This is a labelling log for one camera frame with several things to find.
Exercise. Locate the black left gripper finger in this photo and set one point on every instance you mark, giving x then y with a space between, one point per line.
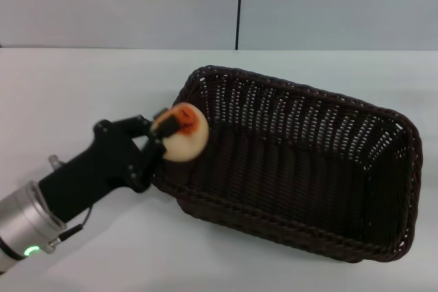
155 150
135 123

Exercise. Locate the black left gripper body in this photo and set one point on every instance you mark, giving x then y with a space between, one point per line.
99 165

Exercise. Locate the round bun with orange topping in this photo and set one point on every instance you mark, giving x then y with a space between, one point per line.
186 145

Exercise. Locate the black woven rectangular basket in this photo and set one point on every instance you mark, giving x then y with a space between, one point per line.
291 169

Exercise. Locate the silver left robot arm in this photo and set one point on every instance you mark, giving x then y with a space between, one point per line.
24 220

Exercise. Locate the black vertical wall strip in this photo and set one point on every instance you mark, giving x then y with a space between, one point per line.
239 4

